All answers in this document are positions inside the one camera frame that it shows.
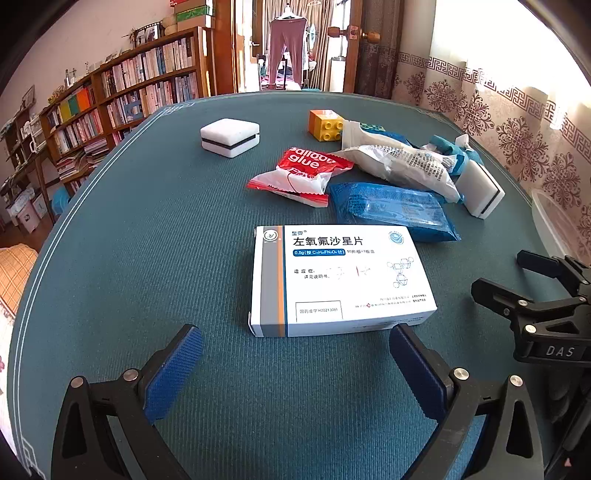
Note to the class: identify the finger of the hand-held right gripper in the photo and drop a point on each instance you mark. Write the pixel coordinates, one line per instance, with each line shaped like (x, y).
(565, 272)
(521, 307)

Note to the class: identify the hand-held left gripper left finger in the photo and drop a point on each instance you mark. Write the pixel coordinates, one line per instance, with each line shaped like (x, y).
(173, 374)

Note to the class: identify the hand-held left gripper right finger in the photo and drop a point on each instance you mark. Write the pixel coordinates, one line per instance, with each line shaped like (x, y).
(415, 374)

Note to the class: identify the white medicine box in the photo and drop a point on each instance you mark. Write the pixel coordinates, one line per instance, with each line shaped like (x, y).
(341, 277)

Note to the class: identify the teal cloth bundle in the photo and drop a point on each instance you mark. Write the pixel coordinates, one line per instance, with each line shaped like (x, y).
(443, 145)

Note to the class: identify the red glue packet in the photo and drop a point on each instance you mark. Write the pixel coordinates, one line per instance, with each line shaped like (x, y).
(300, 177)

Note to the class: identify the green dotted block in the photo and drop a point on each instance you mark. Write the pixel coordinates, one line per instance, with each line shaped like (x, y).
(371, 126)

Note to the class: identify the white sponge with black stripe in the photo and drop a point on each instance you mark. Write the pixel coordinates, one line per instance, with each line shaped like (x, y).
(228, 134)
(482, 189)

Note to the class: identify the blue wet wipes packet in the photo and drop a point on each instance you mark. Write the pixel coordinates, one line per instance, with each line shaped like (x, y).
(392, 212)

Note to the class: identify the white plastic packet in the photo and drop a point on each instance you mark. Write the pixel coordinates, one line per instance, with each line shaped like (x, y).
(406, 166)

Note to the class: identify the white floral patterned curtain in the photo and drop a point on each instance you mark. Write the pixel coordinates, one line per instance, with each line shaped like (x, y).
(485, 106)

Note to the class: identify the orange plaid blanket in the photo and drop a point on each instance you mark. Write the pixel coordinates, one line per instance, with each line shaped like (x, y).
(16, 277)

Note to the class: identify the blue plastic stool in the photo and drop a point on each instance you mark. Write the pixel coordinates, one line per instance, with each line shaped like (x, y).
(61, 201)

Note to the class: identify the white and pink storage bin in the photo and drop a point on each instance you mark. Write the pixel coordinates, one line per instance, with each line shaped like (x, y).
(27, 212)

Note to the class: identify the orange and yellow toy brick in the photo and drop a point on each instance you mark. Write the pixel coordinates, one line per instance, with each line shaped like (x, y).
(325, 122)

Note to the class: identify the dark wooden side shelf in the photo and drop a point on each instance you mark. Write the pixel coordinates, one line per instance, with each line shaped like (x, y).
(18, 152)

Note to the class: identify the brown patterned curtain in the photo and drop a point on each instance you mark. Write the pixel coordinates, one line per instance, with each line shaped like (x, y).
(378, 50)

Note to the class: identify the wooden door with round knobs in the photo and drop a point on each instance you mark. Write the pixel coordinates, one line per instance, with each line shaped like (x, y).
(353, 55)

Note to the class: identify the wooden bookshelf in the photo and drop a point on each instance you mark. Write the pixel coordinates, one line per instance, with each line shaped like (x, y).
(203, 69)

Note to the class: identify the rows of books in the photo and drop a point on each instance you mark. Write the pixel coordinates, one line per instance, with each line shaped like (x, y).
(152, 64)

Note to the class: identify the beige pleated curtain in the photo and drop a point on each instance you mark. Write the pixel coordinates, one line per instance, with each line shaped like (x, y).
(318, 46)

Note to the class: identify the mauve hanging pants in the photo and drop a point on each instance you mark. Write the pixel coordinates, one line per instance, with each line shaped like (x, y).
(286, 46)

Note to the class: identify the woven straw basket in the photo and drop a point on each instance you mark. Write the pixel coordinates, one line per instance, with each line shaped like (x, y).
(171, 25)

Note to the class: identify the beige cardboard box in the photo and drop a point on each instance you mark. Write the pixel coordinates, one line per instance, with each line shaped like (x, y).
(194, 26)

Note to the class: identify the green cardboard box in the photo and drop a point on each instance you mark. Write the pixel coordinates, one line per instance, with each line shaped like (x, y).
(194, 16)

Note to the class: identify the brown cardboard box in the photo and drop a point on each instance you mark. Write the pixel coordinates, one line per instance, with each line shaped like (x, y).
(194, 8)

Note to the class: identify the small picture frame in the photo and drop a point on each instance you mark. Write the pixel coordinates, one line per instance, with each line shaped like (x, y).
(27, 97)

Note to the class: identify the filmstrip photo frame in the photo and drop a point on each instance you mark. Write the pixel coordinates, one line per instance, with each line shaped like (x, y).
(148, 33)

